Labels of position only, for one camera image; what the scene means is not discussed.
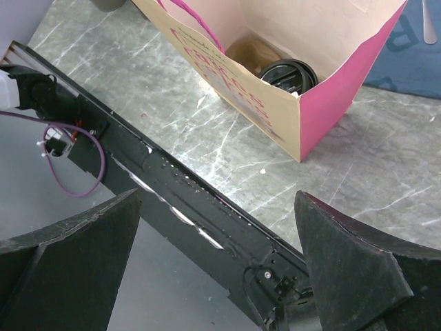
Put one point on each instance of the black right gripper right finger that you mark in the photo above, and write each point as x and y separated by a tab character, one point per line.
363	278

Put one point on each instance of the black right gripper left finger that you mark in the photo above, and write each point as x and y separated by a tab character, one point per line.
66	276

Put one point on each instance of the black coffee cup lid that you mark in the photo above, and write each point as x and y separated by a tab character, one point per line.
290	75

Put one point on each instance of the kraft paper takeout bag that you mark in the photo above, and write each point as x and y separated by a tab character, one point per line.
339	40

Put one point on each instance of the brown pulp cup carrier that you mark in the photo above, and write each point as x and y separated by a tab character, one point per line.
252	53

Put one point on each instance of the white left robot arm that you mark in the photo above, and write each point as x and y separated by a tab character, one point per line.
24	88

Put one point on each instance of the blue letter placemat cloth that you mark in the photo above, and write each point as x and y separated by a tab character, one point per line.
406	64

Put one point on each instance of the silver fork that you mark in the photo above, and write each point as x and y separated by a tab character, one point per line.
429	33

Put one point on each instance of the grey straw holder cup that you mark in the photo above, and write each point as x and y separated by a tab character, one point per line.
108	5

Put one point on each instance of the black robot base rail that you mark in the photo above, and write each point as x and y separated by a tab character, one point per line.
265	276

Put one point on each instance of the aluminium frame rail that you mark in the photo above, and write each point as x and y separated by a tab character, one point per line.
17	54

